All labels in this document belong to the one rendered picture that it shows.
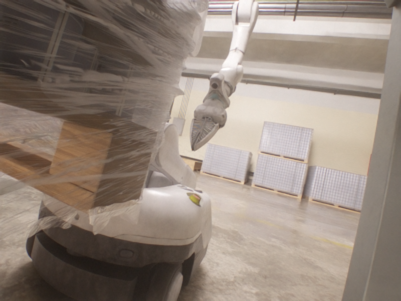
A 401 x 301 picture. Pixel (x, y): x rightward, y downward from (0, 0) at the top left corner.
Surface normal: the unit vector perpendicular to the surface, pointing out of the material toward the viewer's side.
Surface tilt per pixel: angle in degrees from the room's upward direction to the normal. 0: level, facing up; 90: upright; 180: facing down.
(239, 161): 88
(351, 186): 91
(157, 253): 89
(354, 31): 90
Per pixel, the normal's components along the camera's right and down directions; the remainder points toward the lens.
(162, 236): 0.44, 0.09
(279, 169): -0.24, -0.12
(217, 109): -0.07, -0.67
